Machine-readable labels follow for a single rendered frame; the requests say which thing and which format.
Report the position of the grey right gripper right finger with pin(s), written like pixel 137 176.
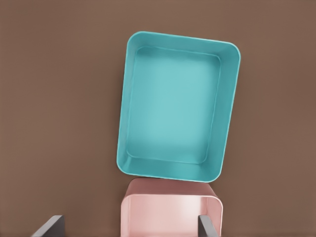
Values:
pixel 207 225

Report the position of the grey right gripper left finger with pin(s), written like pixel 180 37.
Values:
pixel 53 227

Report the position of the pink rectangular tray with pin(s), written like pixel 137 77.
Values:
pixel 163 212

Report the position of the teal rectangular tray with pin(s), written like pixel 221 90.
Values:
pixel 172 106

